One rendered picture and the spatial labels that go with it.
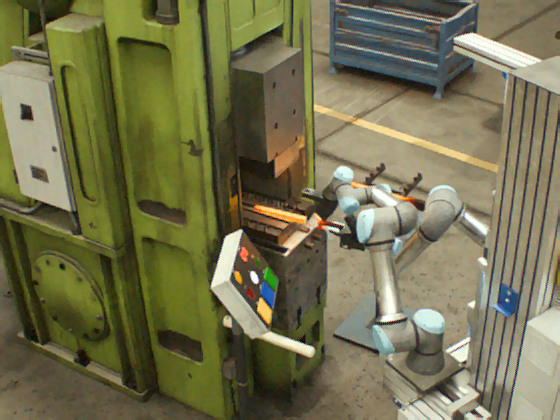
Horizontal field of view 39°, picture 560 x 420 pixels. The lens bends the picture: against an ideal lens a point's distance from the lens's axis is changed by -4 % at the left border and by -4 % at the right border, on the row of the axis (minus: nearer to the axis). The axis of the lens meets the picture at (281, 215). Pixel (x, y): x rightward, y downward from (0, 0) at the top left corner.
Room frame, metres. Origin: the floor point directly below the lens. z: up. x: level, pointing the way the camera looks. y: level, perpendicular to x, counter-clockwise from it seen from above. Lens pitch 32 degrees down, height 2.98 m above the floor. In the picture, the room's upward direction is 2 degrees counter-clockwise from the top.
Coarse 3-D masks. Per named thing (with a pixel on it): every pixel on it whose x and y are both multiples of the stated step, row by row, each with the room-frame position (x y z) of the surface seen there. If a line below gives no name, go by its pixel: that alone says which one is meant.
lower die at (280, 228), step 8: (248, 200) 3.27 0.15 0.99; (256, 200) 3.26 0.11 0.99; (248, 208) 3.18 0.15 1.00; (272, 208) 3.19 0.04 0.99; (280, 208) 3.19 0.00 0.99; (248, 216) 3.13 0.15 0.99; (256, 216) 3.13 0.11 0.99; (264, 216) 3.13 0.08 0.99; (272, 216) 3.11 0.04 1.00; (248, 224) 3.08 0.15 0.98; (264, 224) 3.07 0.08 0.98; (272, 224) 3.06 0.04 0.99; (280, 224) 3.05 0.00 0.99; (288, 224) 3.06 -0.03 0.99; (296, 224) 3.11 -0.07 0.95; (248, 232) 3.06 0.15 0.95; (272, 232) 3.01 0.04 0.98; (280, 232) 3.01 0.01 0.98; (288, 232) 3.05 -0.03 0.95; (272, 240) 2.99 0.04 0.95; (280, 240) 3.00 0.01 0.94
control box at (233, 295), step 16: (224, 240) 2.69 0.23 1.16; (240, 240) 2.64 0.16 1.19; (224, 256) 2.56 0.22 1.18; (240, 256) 2.55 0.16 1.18; (256, 256) 2.66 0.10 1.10; (224, 272) 2.44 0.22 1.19; (240, 272) 2.48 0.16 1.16; (256, 272) 2.58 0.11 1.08; (272, 272) 2.68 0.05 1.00; (224, 288) 2.38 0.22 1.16; (240, 288) 2.40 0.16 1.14; (256, 288) 2.50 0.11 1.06; (224, 304) 2.38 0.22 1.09; (240, 304) 2.37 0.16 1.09; (256, 304) 2.42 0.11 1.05; (240, 320) 2.37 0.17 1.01; (256, 320) 2.36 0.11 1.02; (256, 336) 2.36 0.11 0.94
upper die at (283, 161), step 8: (296, 144) 3.13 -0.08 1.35; (288, 152) 3.07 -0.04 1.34; (296, 152) 3.13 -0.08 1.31; (240, 160) 3.07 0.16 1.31; (248, 160) 3.05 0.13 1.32; (256, 160) 3.03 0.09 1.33; (272, 160) 2.99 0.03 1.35; (280, 160) 3.02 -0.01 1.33; (288, 160) 3.07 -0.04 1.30; (240, 168) 3.07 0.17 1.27; (248, 168) 3.05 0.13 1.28; (256, 168) 3.03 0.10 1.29; (264, 168) 3.01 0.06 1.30; (272, 168) 2.98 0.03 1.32; (280, 168) 3.02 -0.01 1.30; (272, 176) 2.99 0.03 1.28
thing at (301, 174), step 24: (288, 0) 3.38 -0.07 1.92; (288, 24) 3.37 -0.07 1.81; (312, 48) 3.55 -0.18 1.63; (312, 72) 3.55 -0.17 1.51; (312, 96) 3.55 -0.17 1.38; (312, 120) 3.55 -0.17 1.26; (312, 144) 3.55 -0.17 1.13; (288, 168) 3.35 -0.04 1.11; (312, 168) 3.54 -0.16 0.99; (264, 192) 3.43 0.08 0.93; (288, 192) 3.36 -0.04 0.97
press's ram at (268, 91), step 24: (264, 48) 3.21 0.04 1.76; (288, 48) 3.20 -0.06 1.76; (240, 72) 2.99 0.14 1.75; (264, 72) 2.95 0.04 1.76; (288, 72) 3.09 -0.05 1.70; (240, 96) 3.00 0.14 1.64; (264, 96) 2.94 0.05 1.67; (288, 96) 3.09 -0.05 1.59; (240, 120) 3.00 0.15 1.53; (264, 120) 2.94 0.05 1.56; (288, 120) 3.08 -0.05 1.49; (240, 144) 3.01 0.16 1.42; (264, 144) 2.94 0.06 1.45; (288, 144) 3.08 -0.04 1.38
